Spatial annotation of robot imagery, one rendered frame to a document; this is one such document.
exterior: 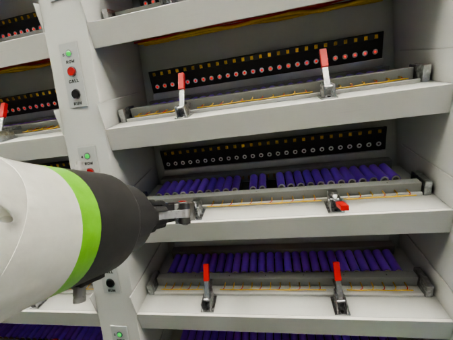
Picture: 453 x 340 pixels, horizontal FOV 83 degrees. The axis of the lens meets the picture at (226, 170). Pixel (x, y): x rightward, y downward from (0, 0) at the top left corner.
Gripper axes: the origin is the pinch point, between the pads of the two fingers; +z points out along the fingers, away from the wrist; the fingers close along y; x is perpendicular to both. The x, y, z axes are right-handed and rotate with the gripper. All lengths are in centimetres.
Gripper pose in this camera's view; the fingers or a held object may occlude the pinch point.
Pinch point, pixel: (180, 210)
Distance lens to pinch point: 45.4
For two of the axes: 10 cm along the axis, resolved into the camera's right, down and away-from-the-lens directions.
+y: 9.8, -0.9, -1.9
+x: -0.7, -9.9, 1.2
